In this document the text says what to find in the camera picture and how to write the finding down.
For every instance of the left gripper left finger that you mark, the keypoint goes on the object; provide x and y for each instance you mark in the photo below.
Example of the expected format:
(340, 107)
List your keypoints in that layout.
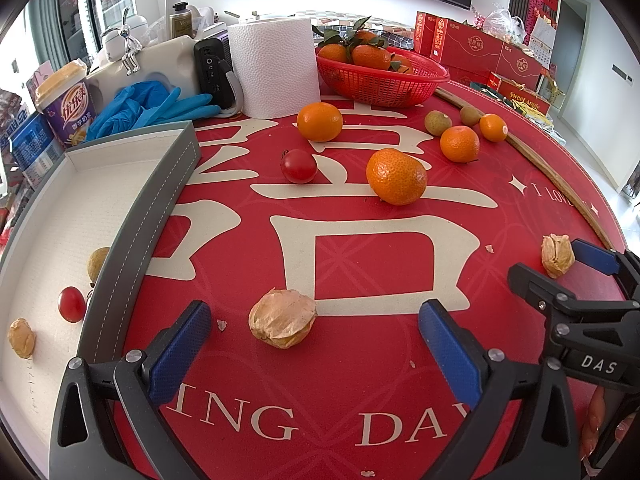
(85, 442)

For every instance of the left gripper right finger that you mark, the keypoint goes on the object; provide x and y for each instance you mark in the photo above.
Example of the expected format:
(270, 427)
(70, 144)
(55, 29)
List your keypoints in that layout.
(542, 443)

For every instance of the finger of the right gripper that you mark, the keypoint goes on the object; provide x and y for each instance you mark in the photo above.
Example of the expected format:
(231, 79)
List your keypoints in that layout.
(623, 266)
(560, 305)

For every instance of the dried husk fruit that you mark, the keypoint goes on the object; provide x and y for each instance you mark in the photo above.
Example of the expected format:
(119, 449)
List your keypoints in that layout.
(556, 254)
(22, 338)
(282, 318)

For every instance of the red cherry tomato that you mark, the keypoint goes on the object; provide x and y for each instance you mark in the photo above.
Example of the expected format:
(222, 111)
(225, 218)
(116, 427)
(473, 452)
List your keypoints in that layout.
(72, 304)
(298, 166)

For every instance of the large orange mandarin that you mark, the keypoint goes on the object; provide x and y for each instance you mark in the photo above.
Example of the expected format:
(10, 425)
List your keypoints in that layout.
(460, 144)

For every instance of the operator hand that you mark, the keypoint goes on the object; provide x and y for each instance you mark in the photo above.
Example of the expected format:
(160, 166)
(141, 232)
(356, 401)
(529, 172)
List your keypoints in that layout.
(594, 422)

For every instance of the long wooden back scratcher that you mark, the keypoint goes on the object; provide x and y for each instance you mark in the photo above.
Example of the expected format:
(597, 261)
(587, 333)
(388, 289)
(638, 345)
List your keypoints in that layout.
(560, 167)

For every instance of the green gift box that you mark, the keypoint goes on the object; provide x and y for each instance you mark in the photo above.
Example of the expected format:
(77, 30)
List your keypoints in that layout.
(529, 112)

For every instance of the grey white storage tray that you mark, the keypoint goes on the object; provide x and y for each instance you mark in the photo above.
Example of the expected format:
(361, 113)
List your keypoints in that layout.
(115, 193)

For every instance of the small orange by scratcher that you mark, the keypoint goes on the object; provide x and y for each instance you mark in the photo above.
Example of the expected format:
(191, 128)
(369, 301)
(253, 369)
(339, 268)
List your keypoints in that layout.
(493, 128)

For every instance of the brown longan by scratcher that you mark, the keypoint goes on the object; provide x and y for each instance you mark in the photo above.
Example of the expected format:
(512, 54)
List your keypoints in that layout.
(470, 115)

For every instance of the round red table mat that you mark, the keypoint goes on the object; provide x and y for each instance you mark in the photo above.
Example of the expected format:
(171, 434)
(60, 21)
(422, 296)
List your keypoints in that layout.
(361, 396)

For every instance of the red gift boxes stack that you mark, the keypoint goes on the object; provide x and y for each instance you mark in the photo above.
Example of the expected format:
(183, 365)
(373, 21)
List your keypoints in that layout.
(471, 55)

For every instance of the red plastic fruit basket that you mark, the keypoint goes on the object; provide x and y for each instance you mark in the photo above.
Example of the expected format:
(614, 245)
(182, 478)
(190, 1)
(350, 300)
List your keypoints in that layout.
(383, 87)

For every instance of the blue snack package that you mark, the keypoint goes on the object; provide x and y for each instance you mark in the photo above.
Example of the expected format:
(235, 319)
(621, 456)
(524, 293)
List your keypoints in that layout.
(35, 148)

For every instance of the plaid cloth on counter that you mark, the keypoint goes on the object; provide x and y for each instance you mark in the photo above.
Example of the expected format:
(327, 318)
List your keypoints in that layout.
(396, 34)

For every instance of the mandarins with leaves in basket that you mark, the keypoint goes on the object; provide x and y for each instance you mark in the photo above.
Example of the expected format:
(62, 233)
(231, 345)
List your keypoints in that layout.
(360, 47)

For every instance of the blue rubber gloves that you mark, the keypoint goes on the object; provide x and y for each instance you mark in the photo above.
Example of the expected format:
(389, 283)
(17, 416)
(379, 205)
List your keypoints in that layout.
(149, 103)

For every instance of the purple milk tea cup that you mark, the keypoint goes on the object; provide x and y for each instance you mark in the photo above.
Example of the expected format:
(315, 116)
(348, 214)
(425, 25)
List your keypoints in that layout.
(64, 100)

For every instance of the white appliance with faucet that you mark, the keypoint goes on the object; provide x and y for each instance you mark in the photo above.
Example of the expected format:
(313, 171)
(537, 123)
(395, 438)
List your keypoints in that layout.
(128, 57)

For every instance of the white paper towel roll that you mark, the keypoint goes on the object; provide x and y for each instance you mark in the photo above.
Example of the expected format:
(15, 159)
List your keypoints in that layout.
(275, 63)

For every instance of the black electronic device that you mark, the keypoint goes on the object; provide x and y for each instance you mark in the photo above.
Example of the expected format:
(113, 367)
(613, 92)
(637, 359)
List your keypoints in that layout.
(216, 77)

